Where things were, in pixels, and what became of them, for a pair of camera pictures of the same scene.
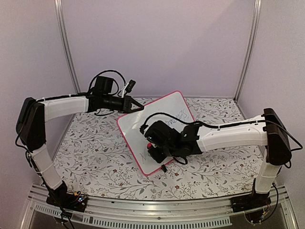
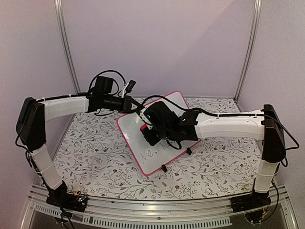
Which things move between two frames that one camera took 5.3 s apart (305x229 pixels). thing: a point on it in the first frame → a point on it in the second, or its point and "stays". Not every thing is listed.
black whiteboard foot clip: x=164 y=168 stays
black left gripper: x=127 y=108 stays
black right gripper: x=158 y=157 → x=152 y=140
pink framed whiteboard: x=171 y=109 stays
